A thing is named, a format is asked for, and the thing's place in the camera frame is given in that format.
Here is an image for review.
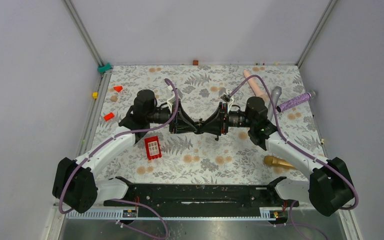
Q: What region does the red wedge block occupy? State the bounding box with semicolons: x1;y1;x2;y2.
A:
113;85;123;93

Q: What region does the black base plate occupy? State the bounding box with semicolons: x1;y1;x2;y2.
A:
116;176;293;217

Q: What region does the aluminium frame rail right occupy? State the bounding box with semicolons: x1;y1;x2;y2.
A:
295;0;338;69

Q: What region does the pink microphone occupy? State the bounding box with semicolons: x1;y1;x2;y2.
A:
247;77;269;103

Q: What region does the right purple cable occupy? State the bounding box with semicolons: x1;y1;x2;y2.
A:
228;74;360;240

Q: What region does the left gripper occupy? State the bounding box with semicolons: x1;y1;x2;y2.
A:
147;101;198;134

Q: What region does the teal block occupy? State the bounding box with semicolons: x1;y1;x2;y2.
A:
97;62;112;74

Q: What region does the red tray with tiles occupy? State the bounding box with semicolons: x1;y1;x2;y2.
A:
144;136;162;160

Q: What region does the gold microphone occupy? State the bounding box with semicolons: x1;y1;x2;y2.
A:
263;155;296;169

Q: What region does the floral table mat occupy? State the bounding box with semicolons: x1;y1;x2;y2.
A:
89;64;335;186

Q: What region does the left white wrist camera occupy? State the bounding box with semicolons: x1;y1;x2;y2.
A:
166;89;183;112

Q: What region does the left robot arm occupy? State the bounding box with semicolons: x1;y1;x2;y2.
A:
52;88;183;214

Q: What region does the purple glitter microphone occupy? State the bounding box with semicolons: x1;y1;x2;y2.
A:
275;90;317;113

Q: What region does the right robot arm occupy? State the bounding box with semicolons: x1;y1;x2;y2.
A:
198;96;359;217

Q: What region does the black earbuds charging case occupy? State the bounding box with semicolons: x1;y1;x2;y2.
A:
193;122;201;132

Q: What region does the silver microphone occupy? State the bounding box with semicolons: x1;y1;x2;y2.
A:
267;86;282;121

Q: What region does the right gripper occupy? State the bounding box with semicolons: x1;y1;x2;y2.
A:
200;102;255;137

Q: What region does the red small block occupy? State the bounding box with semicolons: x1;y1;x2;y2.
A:
103;112;115;122

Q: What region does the aluminium frame rail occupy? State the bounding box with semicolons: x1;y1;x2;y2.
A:
295;0;338;69
62;0;106;69

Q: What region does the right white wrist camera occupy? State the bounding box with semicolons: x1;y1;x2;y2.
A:
218;87;233;103

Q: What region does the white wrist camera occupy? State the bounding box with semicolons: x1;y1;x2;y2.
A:
166;89;183;112
218;87;233;103

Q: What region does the aluminium frame rail left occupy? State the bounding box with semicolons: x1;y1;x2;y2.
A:
62;0;106;69

